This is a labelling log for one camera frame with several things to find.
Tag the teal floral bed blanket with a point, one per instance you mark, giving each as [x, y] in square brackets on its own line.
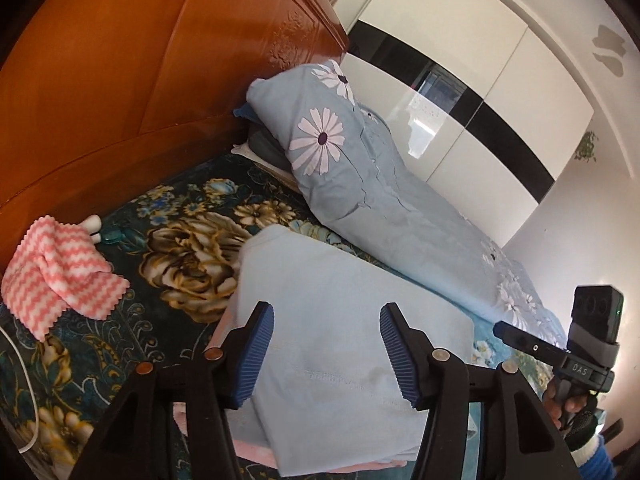
[54, 392]

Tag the blue sleeve right forearm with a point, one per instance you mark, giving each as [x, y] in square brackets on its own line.
[593, 461]

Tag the light blue floral duvet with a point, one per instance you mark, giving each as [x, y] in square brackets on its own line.
[354, 181]

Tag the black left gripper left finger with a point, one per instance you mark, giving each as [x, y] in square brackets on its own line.
[133, 438]

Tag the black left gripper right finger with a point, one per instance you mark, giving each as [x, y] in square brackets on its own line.
[517, 437]

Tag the right hand in black glove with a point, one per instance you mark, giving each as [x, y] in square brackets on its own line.
[575, 417]

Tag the orange wooden headboard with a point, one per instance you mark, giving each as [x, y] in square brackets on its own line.
[103, 99]

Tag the light blue long-sleeve shirt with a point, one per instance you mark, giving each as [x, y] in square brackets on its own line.
[327, 398]

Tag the dark pillow under duvet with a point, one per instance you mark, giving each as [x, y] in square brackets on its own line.
[263, 149]

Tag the green plant wall sticker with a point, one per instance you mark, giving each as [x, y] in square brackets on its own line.
[586, 149]

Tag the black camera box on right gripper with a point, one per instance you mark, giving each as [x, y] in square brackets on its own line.
[596, 315]

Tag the pink white zigzag cloth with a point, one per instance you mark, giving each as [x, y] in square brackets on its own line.
[57, 268]

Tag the white wardrobe with black stripe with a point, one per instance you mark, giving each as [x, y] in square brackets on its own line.
[480, 108]

